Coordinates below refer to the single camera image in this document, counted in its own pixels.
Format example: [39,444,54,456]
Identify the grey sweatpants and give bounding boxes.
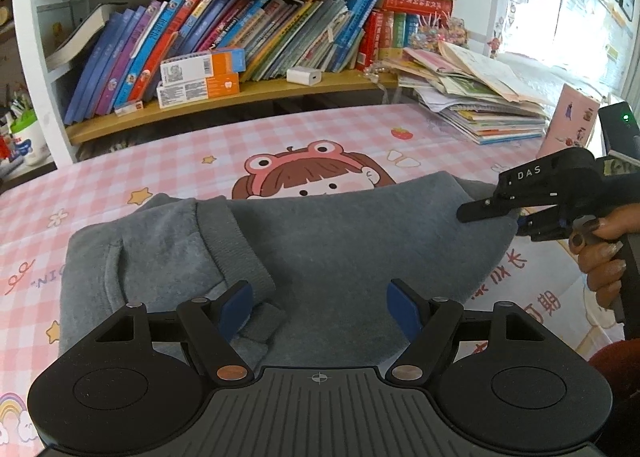
[60,172,516,368]

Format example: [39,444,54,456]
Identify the right hand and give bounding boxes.
[568,203,640,309]

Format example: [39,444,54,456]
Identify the stack of magazines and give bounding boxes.
[375,41,548,145]

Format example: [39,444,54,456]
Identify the pink checkered cartoon tablecloth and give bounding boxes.
[0,101,632,457]

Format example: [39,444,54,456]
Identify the small red white box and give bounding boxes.
[114,100,144,117]

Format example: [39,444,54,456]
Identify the white charger adapter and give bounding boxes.
[285,66,322,86]

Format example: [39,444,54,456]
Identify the lower orange white box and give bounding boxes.
[156,72,240,109]

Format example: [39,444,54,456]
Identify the orange white box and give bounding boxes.
[156,72,240,109]
[160,47,246,86]

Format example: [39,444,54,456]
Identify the upper orange white box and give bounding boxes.
[160,47,246,86]

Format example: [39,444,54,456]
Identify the white tub green lid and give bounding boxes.
[11,109,50,166]

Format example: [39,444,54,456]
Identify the row of leaning books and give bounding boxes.
[47,0,468,126]

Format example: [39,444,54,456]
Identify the white wooden bookshelf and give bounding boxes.
[12,0,454,168]

